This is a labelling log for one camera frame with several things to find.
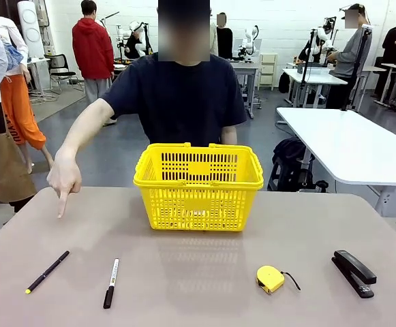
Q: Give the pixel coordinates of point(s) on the black tripod stand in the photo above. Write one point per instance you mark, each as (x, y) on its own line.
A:
(356, 68)

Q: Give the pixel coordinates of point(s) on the yellow tape measure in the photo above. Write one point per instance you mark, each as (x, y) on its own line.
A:
(269, 277)

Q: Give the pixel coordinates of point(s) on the white background robot black parts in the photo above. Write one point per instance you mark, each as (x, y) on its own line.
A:
(134, 37)

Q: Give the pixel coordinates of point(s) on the black stapler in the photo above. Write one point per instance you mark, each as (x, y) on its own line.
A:
(352, 270)

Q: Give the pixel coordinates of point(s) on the white tower air conditioner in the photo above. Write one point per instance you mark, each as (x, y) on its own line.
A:
(30, 30)

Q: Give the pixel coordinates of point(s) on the black pen with yellow tip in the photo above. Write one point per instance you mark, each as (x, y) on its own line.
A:
(47, 272)

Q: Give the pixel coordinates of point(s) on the person in red hoodie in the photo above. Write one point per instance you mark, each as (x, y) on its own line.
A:
(92, 47)

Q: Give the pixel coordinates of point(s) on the person's left forearm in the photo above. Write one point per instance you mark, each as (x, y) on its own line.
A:
(228, 134)

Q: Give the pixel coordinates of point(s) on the white marker with black cap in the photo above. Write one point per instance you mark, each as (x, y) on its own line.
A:
(112, 279)

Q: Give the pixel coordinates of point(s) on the person in gray sweater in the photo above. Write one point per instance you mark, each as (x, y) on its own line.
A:
(351, 58)

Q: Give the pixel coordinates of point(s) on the white background robot on stand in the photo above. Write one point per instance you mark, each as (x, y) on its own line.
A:
(320, 37)

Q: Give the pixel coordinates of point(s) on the person in dark navy T-shirt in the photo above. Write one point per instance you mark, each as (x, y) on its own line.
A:
(184, 102)

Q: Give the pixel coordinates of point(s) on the black backpack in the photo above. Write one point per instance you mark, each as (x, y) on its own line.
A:
(288, 153)

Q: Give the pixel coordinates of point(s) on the white desk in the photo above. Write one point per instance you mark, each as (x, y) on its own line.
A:
(313, 78)

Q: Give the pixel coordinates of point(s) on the black office chair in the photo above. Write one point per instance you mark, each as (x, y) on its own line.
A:
(61, 73)

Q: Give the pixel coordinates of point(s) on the person in black top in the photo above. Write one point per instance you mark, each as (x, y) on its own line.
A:
(225, 41)

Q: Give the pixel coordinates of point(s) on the white drawer cart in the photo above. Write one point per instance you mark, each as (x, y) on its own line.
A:
(268, 71)

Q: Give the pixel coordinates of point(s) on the yellow plastic shopping basket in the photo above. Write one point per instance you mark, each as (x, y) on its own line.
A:
(197, 207)

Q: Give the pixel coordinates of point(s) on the person's right forearm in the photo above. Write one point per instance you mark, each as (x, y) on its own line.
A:
(81, 129)

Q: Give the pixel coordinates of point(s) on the large white table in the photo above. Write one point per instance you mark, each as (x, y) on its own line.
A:
(347, 143)

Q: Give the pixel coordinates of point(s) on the person's right hand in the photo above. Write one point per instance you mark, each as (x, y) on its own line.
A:
(66, 173)

